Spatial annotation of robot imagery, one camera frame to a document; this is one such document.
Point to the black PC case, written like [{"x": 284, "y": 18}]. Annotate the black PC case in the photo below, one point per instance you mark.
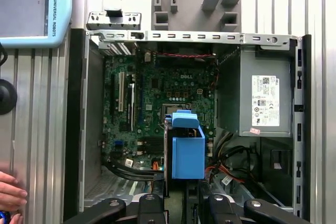
[{"x": 74, "y": 103}]

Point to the green motherboard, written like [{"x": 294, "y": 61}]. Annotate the green motherboard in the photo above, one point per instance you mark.
[{"x": 162, "y": 82}]

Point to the CPU socket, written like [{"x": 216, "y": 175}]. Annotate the CPU socket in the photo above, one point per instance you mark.
[{"x": 173, "y": 104}]

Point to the black RAM slot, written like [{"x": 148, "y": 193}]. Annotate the black RAM slot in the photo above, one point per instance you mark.
[
  {"x": 153, "y": 151},
  {"x": 153, "y": 142}
]

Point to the hard disk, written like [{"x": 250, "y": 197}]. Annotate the hard disk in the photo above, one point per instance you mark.
[{"x": 187, "y": 155}]

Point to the pale blue teach pendant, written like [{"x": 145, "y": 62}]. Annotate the pale blue teach pendant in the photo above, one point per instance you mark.
[{"x": 26, "y": 3}]

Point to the grey power supply unit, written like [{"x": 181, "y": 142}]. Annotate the grey power supply unit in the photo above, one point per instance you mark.
[{"x": 236, "y": 98}]

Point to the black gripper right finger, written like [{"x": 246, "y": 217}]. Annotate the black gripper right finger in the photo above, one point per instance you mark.
[{"x": 223, "y": 208}]

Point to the white expansion slot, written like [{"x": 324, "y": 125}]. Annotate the white expansion slot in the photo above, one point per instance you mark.
[{"x": 120, "y": 90}]

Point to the black round disc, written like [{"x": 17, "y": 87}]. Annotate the black round disc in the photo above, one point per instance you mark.
[{"x": 6, "y": 96}]

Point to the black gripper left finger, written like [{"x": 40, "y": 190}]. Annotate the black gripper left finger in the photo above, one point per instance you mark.
[{"x": 149, "y": 208}]

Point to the metal expansion slot bracket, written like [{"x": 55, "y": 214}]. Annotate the metal expansion slot bracket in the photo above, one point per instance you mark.
[{"x": 126, "y": 25}]

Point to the person's hand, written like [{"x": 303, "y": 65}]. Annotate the person's hand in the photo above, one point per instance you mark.
[{"x": 10, "y": 195}]

